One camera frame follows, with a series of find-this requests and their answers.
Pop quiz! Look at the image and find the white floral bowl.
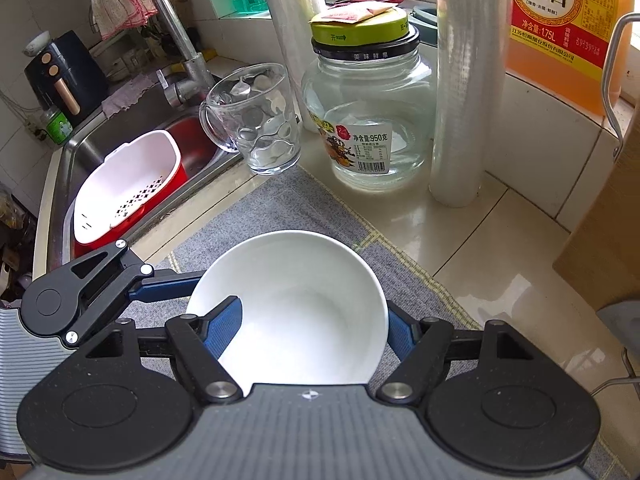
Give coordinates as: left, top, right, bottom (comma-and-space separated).
186, 230, 388, 392

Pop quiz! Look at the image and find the steel kitchen faucet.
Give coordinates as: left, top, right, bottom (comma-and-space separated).
130, 0, 217, 110

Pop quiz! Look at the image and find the white colander basket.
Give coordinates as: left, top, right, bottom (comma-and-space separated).
72, 129, 182, 246

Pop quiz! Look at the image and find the grey teal checked mat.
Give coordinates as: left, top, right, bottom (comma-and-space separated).
119, 167, 629, 480

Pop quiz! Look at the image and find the red wash basin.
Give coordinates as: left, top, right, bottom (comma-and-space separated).
72, 118, 220, 260

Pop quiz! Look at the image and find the stainless steel sink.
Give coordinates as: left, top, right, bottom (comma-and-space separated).
32, 96, 241, 278

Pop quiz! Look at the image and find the bamboo cutting board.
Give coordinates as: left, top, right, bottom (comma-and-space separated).
553, 113, 640, 311

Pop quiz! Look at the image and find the clear glass mug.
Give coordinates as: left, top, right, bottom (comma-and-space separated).
198, 63, 302, 176

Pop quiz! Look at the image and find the black air fryer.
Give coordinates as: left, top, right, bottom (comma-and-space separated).
24, 30, 108, 127

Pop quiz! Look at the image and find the large glass jar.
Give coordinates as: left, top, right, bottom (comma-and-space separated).
302, 0, 436, 193

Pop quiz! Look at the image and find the pink white dishcloth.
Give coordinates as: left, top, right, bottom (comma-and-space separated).
91, 0, 158, 40

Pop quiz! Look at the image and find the plastic wrap roll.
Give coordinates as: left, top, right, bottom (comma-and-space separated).
428, 0, 512, 208

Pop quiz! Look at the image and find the cooking wine bottle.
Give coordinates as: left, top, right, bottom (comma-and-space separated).
506, 0, 634, 115

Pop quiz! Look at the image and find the steel wire rack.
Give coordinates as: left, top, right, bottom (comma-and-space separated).
591, 12, 639, 396

